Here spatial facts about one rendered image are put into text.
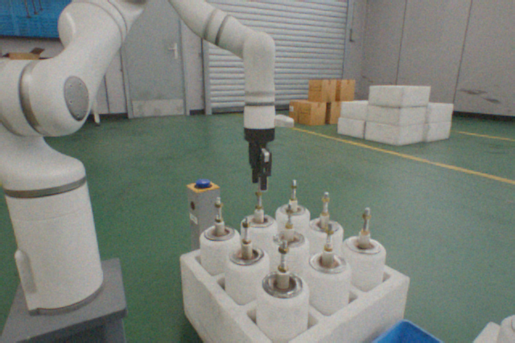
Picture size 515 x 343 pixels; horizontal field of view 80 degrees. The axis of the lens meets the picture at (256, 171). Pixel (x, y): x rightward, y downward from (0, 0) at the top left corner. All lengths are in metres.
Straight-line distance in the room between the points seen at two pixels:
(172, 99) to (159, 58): 0.67
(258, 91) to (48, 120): 0.42
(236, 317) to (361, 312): 0.24
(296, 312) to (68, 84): 0.48
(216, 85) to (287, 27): 1.78
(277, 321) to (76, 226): 0.35
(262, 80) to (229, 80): 5.08
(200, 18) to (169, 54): 4.82
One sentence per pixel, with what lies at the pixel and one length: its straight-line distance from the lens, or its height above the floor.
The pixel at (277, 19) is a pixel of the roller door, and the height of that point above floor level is 1.65.
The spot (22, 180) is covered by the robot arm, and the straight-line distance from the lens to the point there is 0.46.
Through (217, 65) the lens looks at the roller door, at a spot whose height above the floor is 0.83.
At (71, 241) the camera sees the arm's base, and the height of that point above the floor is 0.40.
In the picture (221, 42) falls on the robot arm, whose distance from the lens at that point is 0.72.
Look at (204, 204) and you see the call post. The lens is 0.87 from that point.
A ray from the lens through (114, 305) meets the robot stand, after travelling 0.52.
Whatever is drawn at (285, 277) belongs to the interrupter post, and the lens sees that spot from 0.57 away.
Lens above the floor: 0.61
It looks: 17 degrees down
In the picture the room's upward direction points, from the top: straight up
